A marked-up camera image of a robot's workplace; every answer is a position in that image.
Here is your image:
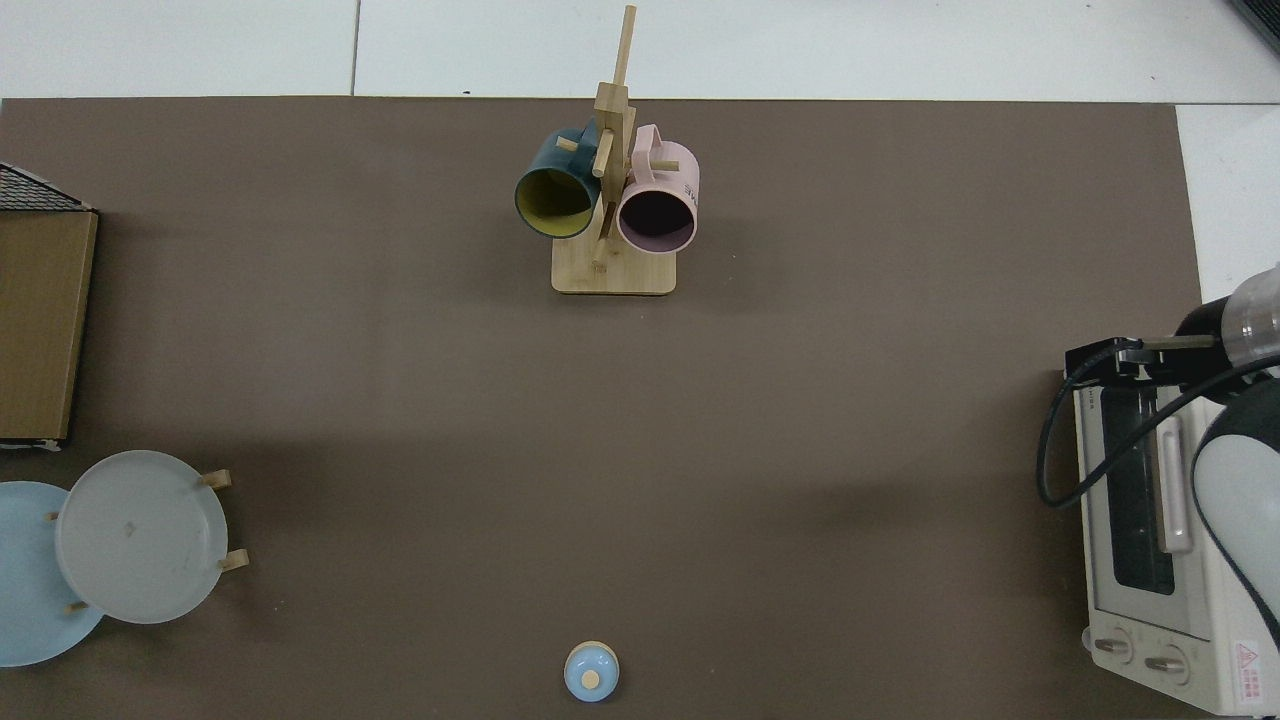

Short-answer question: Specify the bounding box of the pale toaster oven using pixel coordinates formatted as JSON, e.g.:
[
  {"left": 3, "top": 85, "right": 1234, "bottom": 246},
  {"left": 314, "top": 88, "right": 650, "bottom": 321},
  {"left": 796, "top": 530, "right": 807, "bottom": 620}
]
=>
[{"left": 1063, "top": 340, "right": 1280, "bottom": 717}]

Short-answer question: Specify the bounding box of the dark grey corner object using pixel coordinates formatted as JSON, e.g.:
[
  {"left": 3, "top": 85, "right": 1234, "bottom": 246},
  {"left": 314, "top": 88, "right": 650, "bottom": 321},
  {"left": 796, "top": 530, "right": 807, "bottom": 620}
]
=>
[{"left": 1228, "top": 0, "right": 1280, "bottom": 53}]

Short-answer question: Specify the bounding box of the pink cup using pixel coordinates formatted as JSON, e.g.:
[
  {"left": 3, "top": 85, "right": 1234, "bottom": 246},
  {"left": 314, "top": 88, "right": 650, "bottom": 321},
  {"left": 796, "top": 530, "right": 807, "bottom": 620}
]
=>
[{"left": 616, "top": 124, "right": 700, "bottom": 255}]

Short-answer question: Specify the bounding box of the wooden cup stand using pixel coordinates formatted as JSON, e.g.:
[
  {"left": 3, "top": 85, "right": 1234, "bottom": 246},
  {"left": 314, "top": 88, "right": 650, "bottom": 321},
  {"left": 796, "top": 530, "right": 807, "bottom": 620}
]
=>
[{"left": 552, "top": 5, "right": 681, "bottom": 296}]

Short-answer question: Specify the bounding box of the brown table cloth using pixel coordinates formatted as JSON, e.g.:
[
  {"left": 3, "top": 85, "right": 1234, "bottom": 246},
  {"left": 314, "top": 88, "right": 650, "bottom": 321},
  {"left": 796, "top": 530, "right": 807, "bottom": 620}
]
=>
[{"left": 0, "top": 97, "right": 1206, "bottom": 720}]

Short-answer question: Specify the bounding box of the dark teal cup yellow inside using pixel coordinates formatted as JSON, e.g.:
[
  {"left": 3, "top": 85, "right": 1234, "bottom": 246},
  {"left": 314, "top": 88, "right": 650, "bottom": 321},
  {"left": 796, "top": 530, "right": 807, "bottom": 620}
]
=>
[{"left": 515, "top": 118, "right": 611, "bottom": 239}]

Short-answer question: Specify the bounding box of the wooden plate rack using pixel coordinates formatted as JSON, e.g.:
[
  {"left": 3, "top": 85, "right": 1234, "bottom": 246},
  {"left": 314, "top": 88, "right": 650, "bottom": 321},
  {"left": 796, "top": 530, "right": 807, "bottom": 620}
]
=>
[{"left": 45, "top": 468, "right": 249, "bottom": 613}]

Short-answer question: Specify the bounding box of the grey plate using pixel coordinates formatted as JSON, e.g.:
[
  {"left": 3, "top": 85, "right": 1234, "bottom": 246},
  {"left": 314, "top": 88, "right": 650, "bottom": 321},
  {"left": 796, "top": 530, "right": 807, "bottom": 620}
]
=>
[{"left": 55, "top": 450, "right": 229, "bottom": 626}]

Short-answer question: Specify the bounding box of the light blue plate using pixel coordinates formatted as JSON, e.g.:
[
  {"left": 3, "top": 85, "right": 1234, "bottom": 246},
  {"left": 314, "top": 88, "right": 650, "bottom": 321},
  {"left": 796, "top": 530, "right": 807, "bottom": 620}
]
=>
[{"left": 0, "top": 481, "right": 106, "bottom": 668}]

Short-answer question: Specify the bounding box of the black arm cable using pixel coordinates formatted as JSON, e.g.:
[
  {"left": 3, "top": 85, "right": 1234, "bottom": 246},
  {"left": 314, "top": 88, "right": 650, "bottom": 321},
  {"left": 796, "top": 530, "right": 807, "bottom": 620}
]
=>
[{"left": 1036, "top": 355, "right": 1280, "bottom": 509}]

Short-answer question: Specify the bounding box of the toaster oven door handle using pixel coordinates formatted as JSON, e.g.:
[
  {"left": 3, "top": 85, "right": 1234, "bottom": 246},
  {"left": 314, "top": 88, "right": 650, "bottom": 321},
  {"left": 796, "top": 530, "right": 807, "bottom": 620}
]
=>
[{"left": 1155, "top": 415, "right": 1193, "bottom": 556}]

